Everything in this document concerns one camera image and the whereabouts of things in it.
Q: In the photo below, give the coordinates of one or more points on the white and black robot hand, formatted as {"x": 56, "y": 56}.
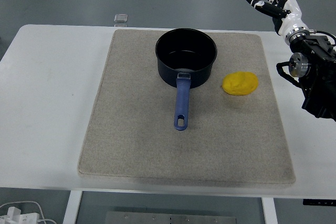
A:
{"x": 291, "y": 11}

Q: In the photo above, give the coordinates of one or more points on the small clear square block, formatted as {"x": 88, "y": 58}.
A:
{"x": 121, "y": 18}

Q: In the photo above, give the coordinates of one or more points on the black table control panel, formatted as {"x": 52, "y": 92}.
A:
{"x": 319, "y": 202}

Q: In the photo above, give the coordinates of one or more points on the grey fabric mat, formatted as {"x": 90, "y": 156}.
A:
{"x": 131, "y": 129}

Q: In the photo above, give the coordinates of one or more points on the white table leg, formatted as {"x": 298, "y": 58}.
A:
{"x": 72, "y": 208}
{"x": 270, "y": 212}

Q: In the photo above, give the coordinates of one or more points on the white power strip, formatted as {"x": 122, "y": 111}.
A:
{"x": 18, "y": 217}

